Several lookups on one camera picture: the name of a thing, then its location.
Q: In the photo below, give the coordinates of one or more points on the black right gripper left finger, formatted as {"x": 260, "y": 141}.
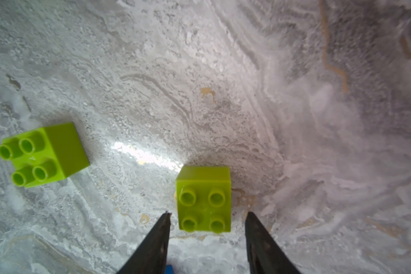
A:
{"x": 151, "y": 255}

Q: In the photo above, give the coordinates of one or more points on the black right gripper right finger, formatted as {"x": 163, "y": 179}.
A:
{"x": 264, "y": 255}

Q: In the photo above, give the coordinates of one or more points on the green 2x2 lego brick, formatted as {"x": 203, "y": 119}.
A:
{"x": 44, "y": 155}
{"x": 204, "y": 198}

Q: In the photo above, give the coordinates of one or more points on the blue 2x2 lego front left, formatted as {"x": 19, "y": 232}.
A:
{"x": 169, "y": 269}

